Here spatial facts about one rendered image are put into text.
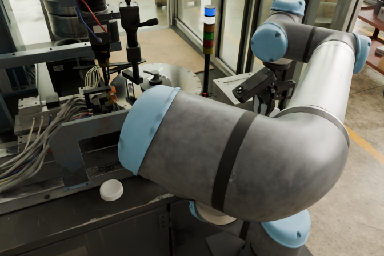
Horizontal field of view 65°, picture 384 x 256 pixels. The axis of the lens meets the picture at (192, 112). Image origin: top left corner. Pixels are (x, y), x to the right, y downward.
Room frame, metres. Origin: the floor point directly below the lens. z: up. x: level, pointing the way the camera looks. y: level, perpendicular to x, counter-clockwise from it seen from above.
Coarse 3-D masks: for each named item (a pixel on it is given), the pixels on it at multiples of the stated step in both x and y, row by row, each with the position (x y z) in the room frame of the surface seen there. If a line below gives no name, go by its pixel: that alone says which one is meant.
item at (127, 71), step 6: (132, 66) 0.86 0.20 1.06; (138, 66) 0.86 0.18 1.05; (126, 72) 0.89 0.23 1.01; (132, 72) 0.89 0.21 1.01; (138, 72) 0.86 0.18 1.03; (126, 78) 0.88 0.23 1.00; (132, 78) 0.86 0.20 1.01; (138, 78) 0.85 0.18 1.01; (126, 84) 0.88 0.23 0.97; (132, 84) 0.89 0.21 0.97; (138, 84) 0.85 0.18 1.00
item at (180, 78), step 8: (160, 64) 1.07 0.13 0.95; (168, 64) 1.08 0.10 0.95; (160, 72) 1.01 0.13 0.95; (168, 72) 1.01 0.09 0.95; (176, 72) 1.01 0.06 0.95; (184, 72) 1.01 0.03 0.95; (192, 72) 1.02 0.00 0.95; (120, 80) 0.95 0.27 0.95; (128, 80) 0.95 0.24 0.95; (176, 80) 0.95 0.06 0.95; (184, 80) 0.96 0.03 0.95; (192, 80) 0.96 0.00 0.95; (120, 88) 0.89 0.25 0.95; (128, 88) 0.89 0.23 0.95; (136, 88) 0.89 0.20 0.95; (184, 88) 0.90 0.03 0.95; (192, 88) 0.90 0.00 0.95; (200, 88) 0.90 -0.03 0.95; (112, 96) 0.84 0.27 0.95; (120, 96) 0.84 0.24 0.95; (128, 96) 0.84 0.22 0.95; (136, 96) 0.84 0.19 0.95; (120, 104) 0.80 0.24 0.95; (128, 104) 0.80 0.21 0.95
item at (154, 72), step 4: (160, 68) 0.95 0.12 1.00; (144, 72) 0.93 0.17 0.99; (148, 72) 0.92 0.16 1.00; (152, 72) 0.92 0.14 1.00; (156, 72) 0.92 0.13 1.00; (152, 76) 0.90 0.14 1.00; (156, 76) 0.90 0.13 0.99; (160, 76) 0.90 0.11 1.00; (164, 76) 0.90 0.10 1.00; (148, 80) 0.87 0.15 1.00; (152, 80) 0.91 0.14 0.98; (156, 80) 0.90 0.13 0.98
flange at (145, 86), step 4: (144, 80) 0.93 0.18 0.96; (160, 80) 0.91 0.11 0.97; (164, 80) 0.93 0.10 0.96; (168, 80) 0.94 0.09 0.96; (140, 84) 0.91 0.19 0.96; (144, 84) 0.91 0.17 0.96; (148, 84) 0.90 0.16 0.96; (152, 84) 0.90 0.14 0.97; (156, 84) 0.90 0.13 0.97; (160, 84) 0.90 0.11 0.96; (164, 84) 0.91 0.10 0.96; (168, 84) 0.91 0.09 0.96; (144, 88) 0.88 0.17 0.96; (148, 88) 0.88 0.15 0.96
